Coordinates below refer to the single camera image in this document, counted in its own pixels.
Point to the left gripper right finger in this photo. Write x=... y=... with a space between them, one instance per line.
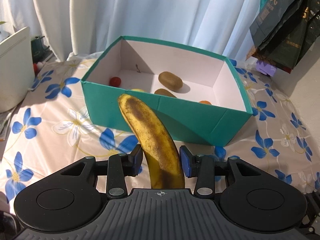
x=204 y=168

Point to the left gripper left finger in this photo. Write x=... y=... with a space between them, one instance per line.
x=117 y=167

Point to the spotted yellow banana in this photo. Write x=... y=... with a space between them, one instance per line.
x=163 y=159

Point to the orange tangerine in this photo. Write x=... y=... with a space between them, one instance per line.
x=205 y=102

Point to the yellow green apple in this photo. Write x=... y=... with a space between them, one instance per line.
x=138 y=90

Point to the brown kiwi fruit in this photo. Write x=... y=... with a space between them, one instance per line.
x=170 y=80
x=164 y=92

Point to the red cherry tomato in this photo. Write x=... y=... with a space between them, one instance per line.
x=115 y=82

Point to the teal cardboard box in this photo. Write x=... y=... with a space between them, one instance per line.
x=207 y=76

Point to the purple small box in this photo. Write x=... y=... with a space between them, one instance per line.
x=265 y=68

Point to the white router device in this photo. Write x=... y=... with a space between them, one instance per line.
x=17 y=72

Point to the dark green mug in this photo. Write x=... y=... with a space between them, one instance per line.
x=40 y=52

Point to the white curtain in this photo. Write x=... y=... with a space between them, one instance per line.
x=88 y=26

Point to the dark green paper bag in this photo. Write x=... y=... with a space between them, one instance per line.
x=284 y=31

